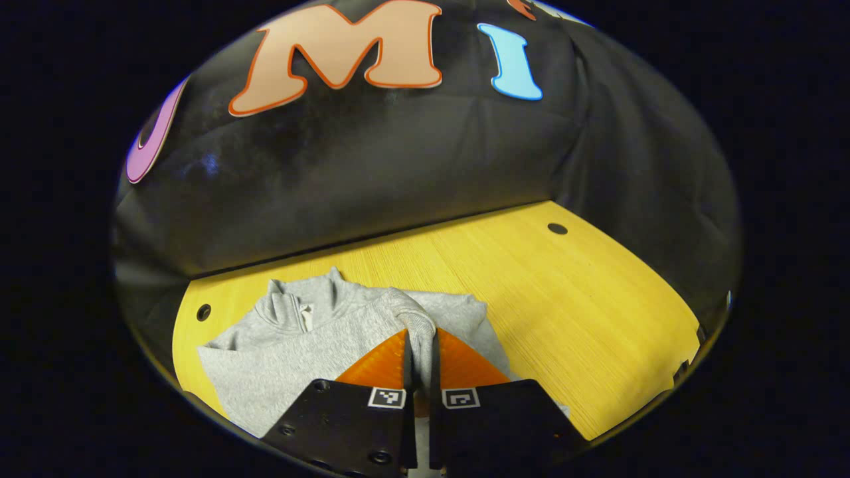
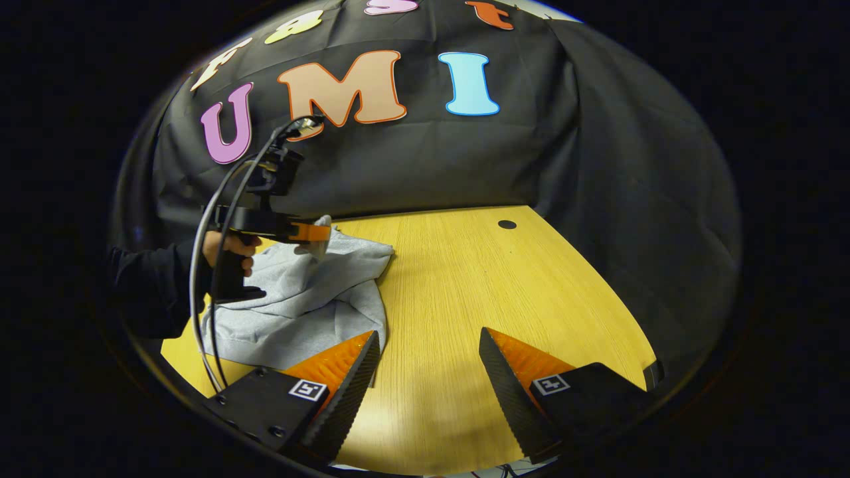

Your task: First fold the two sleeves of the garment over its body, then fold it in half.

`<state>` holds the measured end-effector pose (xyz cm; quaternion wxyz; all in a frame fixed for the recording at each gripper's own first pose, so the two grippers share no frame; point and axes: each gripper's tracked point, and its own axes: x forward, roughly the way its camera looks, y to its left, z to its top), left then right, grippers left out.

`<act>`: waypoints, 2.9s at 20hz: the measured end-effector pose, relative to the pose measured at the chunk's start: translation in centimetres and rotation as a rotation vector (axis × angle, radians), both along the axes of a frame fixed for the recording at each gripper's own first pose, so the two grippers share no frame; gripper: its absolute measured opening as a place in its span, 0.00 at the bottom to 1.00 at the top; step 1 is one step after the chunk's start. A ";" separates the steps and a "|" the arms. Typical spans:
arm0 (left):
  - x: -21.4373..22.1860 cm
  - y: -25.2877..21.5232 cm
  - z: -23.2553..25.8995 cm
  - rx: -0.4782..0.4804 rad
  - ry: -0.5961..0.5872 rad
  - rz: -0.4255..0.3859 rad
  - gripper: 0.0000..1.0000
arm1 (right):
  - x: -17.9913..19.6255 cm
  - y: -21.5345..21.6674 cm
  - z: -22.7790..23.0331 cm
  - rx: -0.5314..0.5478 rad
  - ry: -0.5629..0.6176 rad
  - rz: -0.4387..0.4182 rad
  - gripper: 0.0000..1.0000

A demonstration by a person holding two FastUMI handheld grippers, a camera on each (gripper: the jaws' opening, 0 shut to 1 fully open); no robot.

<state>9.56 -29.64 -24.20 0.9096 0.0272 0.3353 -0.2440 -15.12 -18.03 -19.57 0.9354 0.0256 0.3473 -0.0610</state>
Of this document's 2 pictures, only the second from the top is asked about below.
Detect grey zip-neck sweatshirt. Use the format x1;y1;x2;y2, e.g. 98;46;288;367
199;214;396;372

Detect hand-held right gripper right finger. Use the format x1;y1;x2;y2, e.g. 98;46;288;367
478;327;659;464

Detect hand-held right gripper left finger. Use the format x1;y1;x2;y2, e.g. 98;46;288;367
203;330;382;467

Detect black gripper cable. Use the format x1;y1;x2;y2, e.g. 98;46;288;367
189;116;319;394

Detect black backdrop cloth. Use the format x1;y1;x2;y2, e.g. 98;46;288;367
110;0;741;379

